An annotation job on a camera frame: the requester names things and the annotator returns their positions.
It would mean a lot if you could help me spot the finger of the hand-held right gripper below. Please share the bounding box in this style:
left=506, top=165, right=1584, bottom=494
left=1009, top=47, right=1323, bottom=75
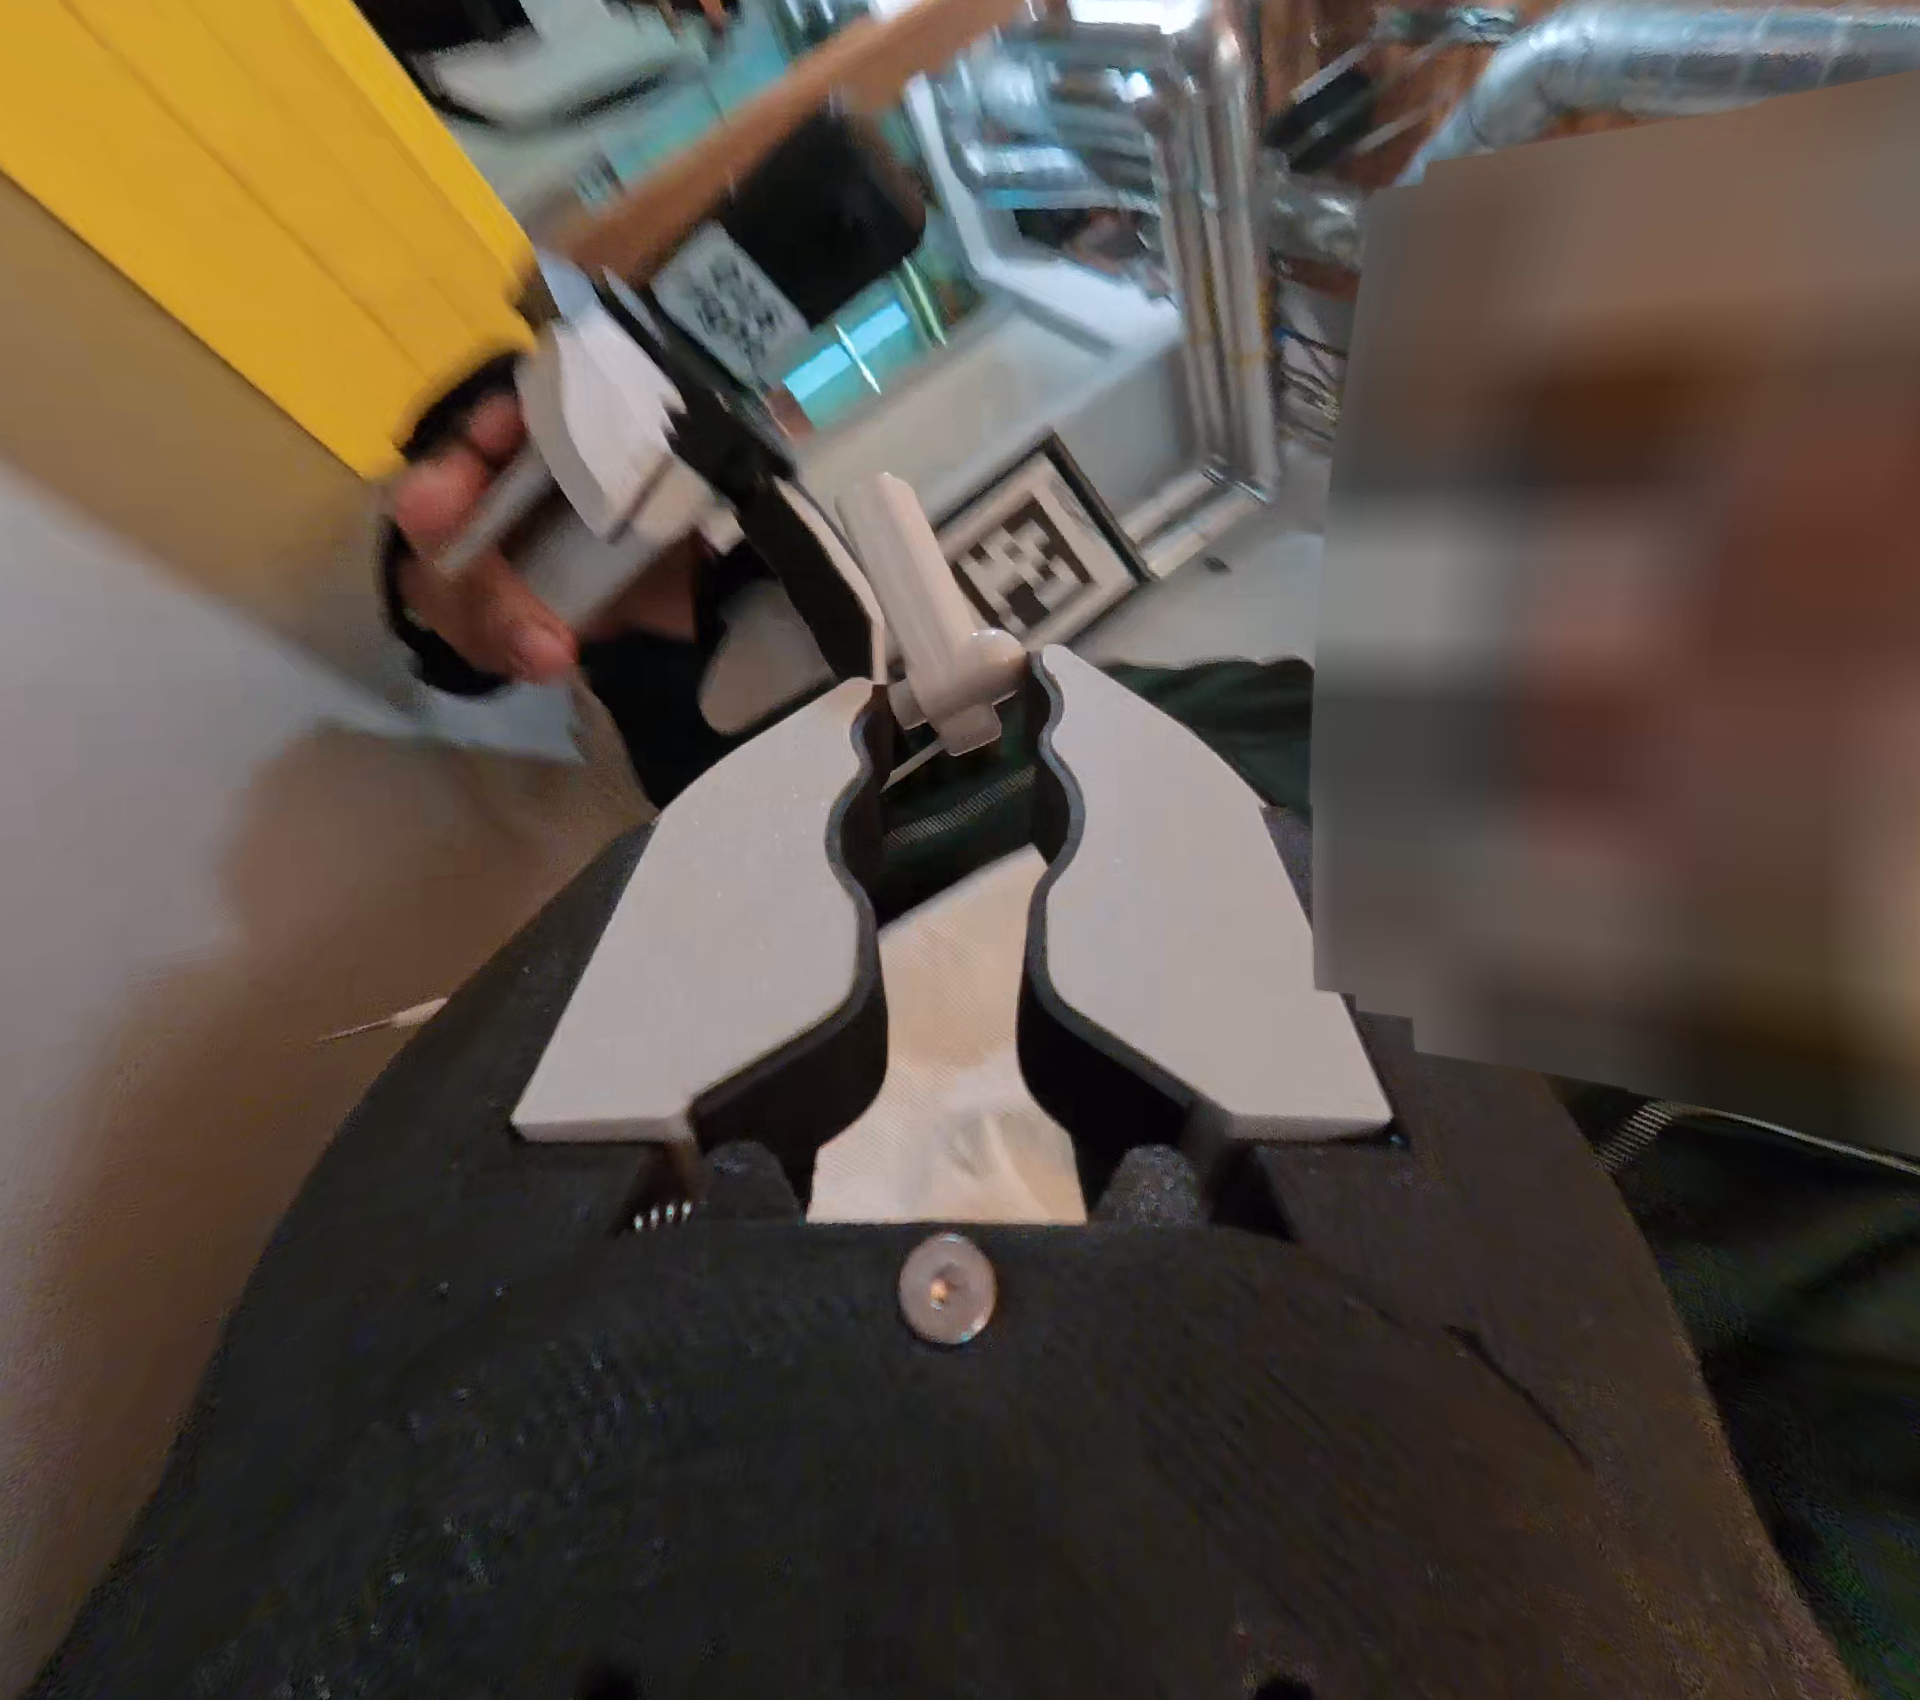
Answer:
left=699, top=486, right=892, bottom=736

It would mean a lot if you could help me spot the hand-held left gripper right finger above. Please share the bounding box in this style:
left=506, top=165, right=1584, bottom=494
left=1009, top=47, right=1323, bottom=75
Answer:
left=1026, top=641, right=1398, bottom=1213

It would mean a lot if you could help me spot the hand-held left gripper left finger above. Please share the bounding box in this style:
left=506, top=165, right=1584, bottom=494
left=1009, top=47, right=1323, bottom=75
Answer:
left=511, top=676, right=892, bottom=1213

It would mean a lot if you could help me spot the yellow plastic bin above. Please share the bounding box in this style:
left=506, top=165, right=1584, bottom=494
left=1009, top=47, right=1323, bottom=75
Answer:
left=0, top=0, right=544, bottom=486

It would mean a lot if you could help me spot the person's right hand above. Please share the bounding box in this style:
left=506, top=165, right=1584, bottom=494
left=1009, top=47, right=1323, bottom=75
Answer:
left=378, top=394, right=584, bottom=695

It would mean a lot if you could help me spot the person's white clothing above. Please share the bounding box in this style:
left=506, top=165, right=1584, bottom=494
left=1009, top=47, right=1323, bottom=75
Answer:
left=811, top=854, right=1088, bottom=1223

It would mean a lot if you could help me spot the black framed marker sign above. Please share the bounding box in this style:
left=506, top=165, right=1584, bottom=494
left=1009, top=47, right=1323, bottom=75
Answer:
left=933, top=431, right=1154, bottom=652

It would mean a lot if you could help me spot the silver metal duct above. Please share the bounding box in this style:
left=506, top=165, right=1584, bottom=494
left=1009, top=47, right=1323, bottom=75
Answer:
left=1418, top=0, right=1920, bottom=189

